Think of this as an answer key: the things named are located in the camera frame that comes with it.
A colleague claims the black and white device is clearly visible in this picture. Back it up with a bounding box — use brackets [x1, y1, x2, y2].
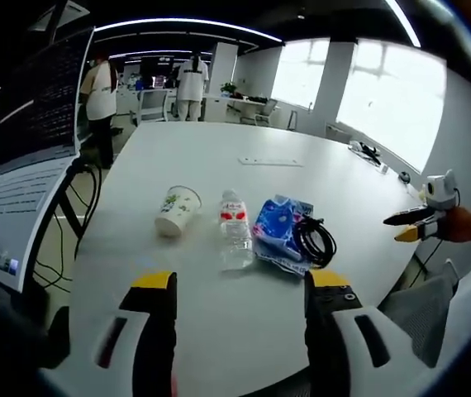
[348, 140, 389, 174]

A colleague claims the grey mesh office chair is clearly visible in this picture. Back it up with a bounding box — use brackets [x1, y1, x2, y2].
[378, 259, 464, 370]

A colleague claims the white office chair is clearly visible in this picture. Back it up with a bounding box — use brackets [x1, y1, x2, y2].
[129, 89, 169, 127]

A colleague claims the person's right hand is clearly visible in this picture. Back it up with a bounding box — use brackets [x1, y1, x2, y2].
[440, 205, 471, 248]

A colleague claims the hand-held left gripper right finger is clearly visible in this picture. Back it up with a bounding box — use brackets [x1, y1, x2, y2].
[303, 270, 416, 397]

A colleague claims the white table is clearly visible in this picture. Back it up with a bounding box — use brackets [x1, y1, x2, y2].
[68, 121, 430, 397]

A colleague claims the black hanging cable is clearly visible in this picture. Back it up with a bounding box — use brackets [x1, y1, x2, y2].
[32, 160, 103, 290]

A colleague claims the white paper cup green print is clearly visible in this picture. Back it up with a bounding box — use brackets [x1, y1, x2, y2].
[154, 184, 203, 238]

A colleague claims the blue snack packet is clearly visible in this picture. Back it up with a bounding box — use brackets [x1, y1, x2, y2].
[252, 194, 315, 280]

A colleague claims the black cable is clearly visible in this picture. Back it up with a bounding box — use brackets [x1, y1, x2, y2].
[32, 160, 103, 290]
[292, 216, 337, 270]

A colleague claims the open silver laptop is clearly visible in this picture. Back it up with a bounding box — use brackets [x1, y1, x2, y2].
[0, 26, 96, 294]

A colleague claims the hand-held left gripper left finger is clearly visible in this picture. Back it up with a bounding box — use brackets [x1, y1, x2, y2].
[68, 270, 178, 397]

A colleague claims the white power strip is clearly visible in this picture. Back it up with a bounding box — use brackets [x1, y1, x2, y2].
[238, 156, 304, 168]

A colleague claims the clear plastic water bottle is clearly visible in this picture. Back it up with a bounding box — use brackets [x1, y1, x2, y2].
[217, 189, 255, 272]

